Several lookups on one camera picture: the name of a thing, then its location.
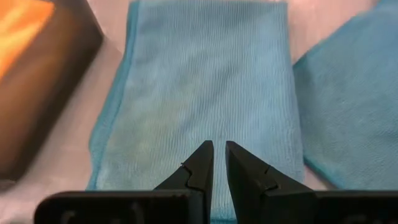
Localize blue towel with white tag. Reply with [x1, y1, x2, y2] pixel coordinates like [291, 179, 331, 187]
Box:
[86, 0, 306, 224]

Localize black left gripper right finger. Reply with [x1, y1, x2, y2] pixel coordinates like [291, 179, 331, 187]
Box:
[225, 140, 317, 224]

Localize white translucent table mat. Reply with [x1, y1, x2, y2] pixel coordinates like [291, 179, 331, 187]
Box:
[0, 0, 380, 224]

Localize blue microfiber towel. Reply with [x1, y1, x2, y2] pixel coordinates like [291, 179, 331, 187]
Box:
[292, 0, 398, 191]

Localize dark grey plastic bin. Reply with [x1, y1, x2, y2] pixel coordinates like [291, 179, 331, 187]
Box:
[0, 0, 105, 182]

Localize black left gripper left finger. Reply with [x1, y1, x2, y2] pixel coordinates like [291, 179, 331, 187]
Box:
[153, 139, 215, 224]

